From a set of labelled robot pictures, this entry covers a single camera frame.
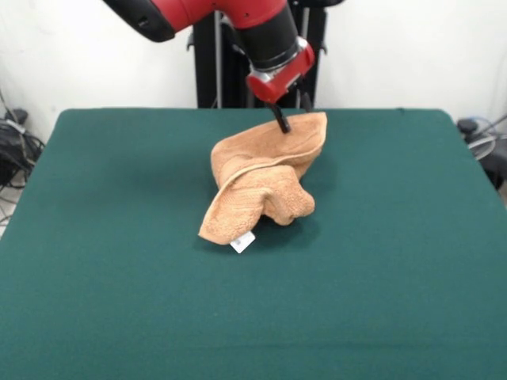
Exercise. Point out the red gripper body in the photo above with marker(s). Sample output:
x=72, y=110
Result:
x=277, y=89

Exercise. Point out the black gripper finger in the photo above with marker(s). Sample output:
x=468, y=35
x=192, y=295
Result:
x=282, y=120
x=306, y=99

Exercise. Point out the tan terry towel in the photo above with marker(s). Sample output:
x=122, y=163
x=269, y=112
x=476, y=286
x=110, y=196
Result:
x=245, y=198

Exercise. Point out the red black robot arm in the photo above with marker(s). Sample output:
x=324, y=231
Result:
x=261, y=35

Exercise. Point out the grey round stand base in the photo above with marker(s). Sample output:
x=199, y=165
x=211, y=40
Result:
x=481, y=146

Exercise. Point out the dark green table cloth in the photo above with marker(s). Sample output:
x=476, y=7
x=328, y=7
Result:
x=119, y=277

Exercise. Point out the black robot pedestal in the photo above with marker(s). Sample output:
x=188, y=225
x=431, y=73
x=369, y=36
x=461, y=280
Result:
x=204, y=79

